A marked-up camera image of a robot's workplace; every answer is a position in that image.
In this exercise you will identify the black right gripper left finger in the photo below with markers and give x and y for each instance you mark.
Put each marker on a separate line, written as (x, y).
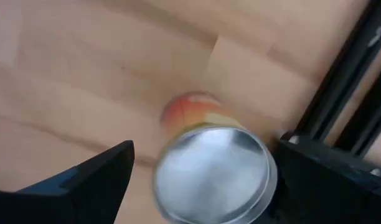
(69, 199)

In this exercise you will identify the black aluminium table frame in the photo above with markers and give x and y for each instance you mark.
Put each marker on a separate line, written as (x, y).
(349, 62)

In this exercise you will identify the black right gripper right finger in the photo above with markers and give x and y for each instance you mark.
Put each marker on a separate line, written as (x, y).
(327, 193)

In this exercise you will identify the peach label tin can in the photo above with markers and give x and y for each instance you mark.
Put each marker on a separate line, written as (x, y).
(209, 174)

